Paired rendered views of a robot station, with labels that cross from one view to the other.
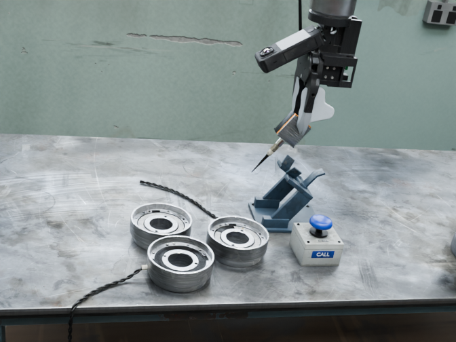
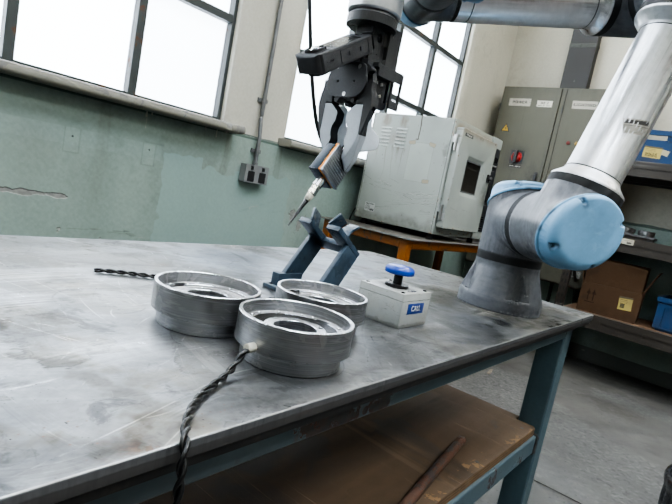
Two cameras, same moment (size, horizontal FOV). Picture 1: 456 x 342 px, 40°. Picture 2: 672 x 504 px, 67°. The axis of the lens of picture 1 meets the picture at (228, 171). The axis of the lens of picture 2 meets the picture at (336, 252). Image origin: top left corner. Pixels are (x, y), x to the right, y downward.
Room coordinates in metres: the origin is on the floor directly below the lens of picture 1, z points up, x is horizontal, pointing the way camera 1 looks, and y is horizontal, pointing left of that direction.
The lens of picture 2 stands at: (0.45, 0.30, 0.96)
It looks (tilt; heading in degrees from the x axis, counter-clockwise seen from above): 7 degrees down; 324
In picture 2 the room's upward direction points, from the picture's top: 11 degrees clockwise
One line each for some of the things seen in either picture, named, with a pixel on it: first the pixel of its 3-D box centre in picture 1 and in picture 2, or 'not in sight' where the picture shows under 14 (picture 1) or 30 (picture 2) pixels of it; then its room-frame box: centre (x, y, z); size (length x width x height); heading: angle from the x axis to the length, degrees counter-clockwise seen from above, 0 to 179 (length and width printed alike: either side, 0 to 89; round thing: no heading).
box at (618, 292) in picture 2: not in sight; (615, 288); (2.17, -3.41, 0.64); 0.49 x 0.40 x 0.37; 21
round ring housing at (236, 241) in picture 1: (237, 241); (319, 308); (0.92, -0.03, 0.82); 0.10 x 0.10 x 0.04
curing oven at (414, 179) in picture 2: not in sight; (433, 181); (2.67, -1.92, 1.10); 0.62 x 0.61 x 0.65; 106
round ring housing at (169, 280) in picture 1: (180, 264); (293, 336); (0.83, 0.05, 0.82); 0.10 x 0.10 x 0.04
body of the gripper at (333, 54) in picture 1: (327, 49); (367, 65); (1.06, -0.14, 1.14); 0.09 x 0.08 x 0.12; 103
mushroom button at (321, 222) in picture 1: (319, 231); (397, 282); (0.95, -0.17, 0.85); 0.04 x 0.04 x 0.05
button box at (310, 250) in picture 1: (319, 243); (395, 300); (0.95, -0.18, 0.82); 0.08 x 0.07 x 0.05; 106
